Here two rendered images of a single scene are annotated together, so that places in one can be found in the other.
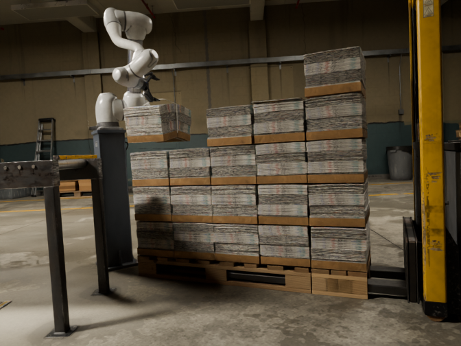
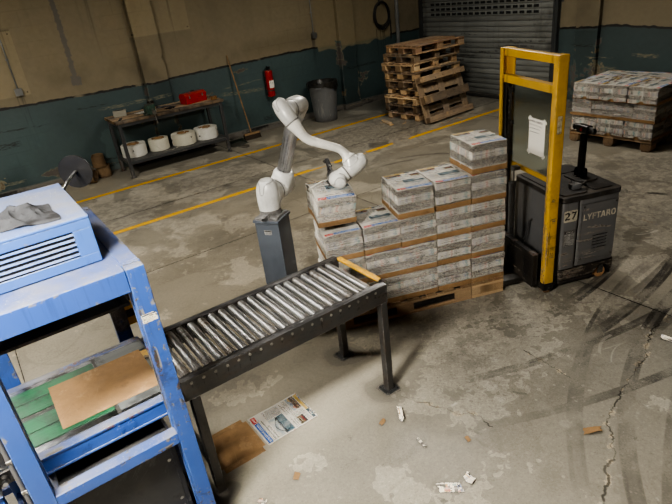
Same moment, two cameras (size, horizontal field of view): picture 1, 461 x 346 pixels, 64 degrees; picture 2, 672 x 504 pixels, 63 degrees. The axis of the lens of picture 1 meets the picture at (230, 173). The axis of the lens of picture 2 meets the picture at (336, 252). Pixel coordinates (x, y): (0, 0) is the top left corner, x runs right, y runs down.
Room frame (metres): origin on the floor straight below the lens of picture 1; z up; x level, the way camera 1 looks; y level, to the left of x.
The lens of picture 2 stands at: (-0.48, 2.67, 2.46)
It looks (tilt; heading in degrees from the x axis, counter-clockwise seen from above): 26 degrees down; 324
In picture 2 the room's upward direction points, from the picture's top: 7 degrees counter-clockwise
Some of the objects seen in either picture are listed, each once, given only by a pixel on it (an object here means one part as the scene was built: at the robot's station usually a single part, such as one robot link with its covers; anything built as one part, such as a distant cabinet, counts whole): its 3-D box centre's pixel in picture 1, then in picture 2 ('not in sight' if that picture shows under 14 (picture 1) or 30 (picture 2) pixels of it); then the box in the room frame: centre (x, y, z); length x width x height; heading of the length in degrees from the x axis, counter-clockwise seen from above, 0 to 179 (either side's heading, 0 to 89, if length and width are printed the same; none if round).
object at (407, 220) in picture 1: (409, 254); (514, 255); (1.97, -0.94, 0.20); 0.62 x 0.05 x 0.30; 156
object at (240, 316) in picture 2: not in sight; (247, 323); (1.99, 1.58, 0.77); 0.47 x 0.05 x 0.05; 177
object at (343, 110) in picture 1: (339, 172); (477, 215); (2.11, -0.62, 0.65); 0.39 x 0.30 x 1.29; 156
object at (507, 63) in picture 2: (420, 112); (505, 156); (2.24, -1.15, 0.97); 0.09 x 0.09 x 1.75; 66
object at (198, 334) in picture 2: not in sight; (205, 342); (2.00, 1.84, 0.77); 0.47 x 0.05 x 0.05; 177
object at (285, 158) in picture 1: (225, 211); (394, 259); (2.40, 0.05, 0.42); 1.17 x 0.39 x 0.83; 66
